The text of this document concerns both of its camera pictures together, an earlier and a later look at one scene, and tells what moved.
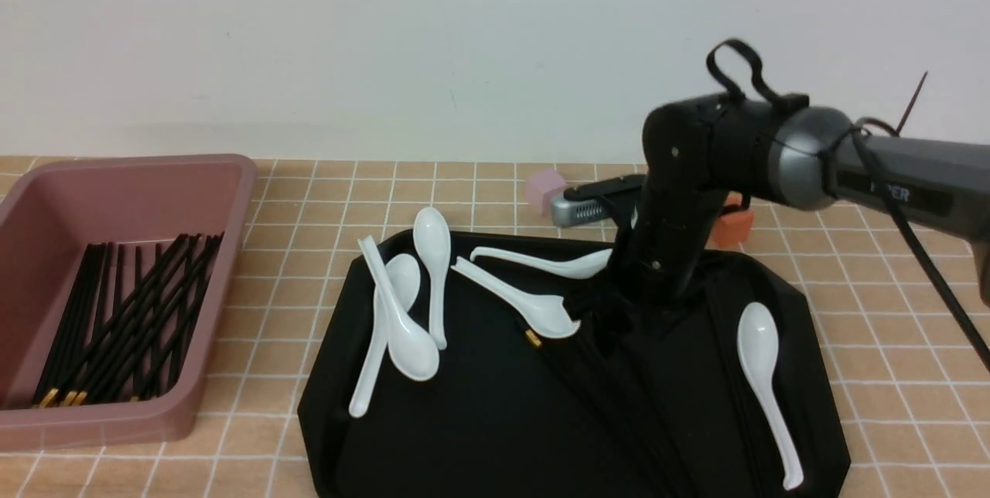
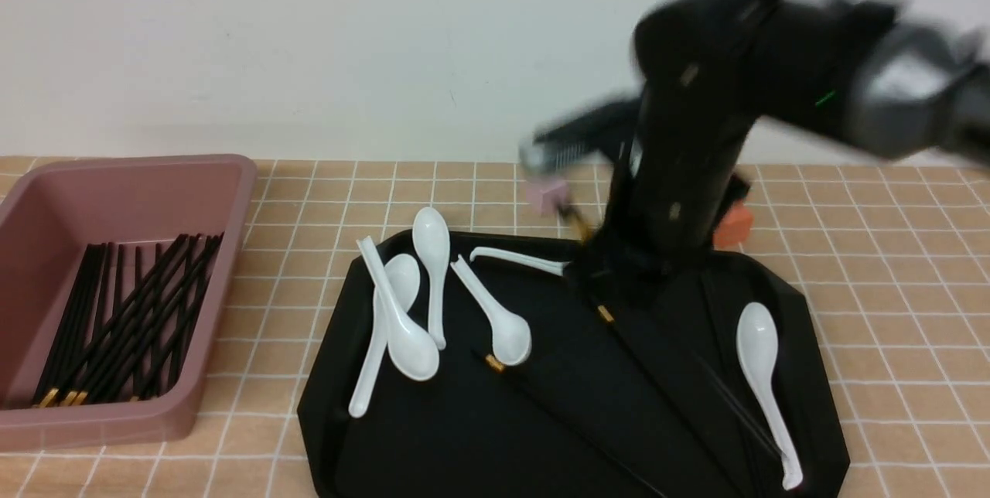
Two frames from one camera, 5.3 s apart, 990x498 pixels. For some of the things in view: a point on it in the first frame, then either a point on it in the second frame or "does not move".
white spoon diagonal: [543, 313] → [511, 334]
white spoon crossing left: [412, 349] does not move
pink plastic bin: [50, 213] does not move
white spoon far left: [403, 274] does not move
